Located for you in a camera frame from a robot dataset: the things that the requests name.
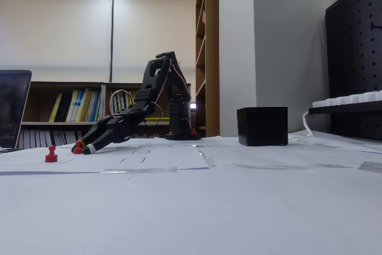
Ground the low wooden bookshelf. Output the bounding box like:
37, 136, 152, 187
102, 81, 198, 140
19, 81, 105, 150

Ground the yellow thin book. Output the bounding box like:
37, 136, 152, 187
48, 93, 64, 124

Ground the white power strip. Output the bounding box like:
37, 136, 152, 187
312, 90, 382, 109

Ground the paper sheet with drawn squares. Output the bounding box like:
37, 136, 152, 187
0, 143, 211, 176

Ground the white power cable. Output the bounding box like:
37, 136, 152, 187
302, 110, 318, 138

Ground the black pegboard panel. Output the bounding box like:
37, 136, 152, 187
324, 0, 382, 142

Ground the clear tape strip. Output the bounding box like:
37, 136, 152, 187
196, 148, 218, 168
223, 163, 353, 170
99, 166, 179, 175

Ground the dark vertical wall conduit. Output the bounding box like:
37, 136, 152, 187
108, 0, 116, 83

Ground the black plastic bin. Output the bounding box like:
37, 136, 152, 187
236, 106, 289, 148

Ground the tall wooden bookshelf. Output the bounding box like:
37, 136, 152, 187
195, 0, 220, 138

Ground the black laptop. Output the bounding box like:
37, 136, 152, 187
0, 69, 32, 152

